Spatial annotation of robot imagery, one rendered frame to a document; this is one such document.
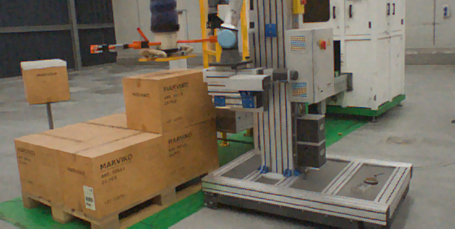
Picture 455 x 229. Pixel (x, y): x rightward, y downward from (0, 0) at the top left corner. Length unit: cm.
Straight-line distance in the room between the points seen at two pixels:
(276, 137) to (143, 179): 97
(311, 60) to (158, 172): 133
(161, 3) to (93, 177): 134
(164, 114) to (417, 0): 957
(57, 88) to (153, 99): 180
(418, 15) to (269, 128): 922
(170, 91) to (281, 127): 84
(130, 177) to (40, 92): 201
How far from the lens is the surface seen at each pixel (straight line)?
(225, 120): 355
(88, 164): 278
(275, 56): 290
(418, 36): 1192
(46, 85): 469
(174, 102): 314
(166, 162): 315
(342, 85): 536
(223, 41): 272
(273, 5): 289
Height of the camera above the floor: 129
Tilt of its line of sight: 10 degrees down
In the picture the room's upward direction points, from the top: 4 degrees counter-clockwise
